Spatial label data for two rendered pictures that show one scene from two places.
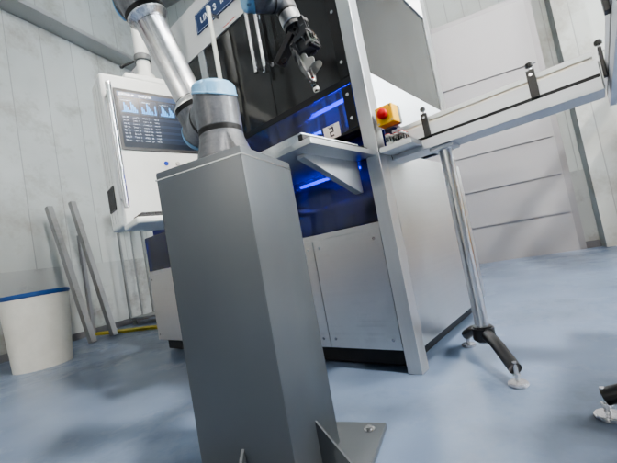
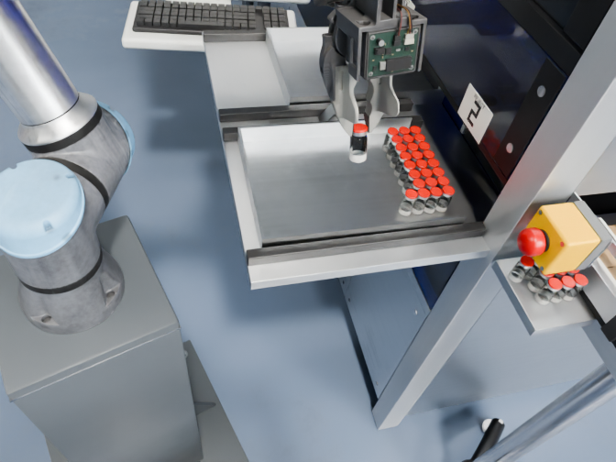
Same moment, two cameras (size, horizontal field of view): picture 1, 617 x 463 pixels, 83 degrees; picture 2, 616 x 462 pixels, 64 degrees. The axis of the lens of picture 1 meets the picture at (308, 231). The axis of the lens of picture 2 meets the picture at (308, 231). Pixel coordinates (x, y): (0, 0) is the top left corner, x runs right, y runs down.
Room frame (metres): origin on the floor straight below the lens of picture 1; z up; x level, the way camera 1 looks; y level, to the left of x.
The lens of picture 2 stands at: (0.74, -0.31, 1.50)
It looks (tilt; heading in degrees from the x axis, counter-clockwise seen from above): 50 degrees down; 29
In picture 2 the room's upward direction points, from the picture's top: 10 degrees clockwise
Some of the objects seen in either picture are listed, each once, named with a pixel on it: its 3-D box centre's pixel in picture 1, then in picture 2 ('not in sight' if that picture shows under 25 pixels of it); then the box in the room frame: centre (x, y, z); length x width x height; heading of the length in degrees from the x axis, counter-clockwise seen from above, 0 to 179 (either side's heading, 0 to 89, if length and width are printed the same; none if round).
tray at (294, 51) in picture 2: not in sight; (352, 64); (1.63, 0.14, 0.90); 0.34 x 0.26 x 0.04; 140
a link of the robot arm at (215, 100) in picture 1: (216, 107); (46, 220); (0.92, 0.18, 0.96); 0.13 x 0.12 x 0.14; 30
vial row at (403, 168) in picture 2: not in sight; (404, 169); (1.41, -0.12, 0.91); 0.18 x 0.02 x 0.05; 50
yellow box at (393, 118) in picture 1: (387, 116); (562, 237); (1.34, -0.39, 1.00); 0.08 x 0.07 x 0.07; 140
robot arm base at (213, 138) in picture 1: (223, 149); (66, 273); (0.91, 0.18, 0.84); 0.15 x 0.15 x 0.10
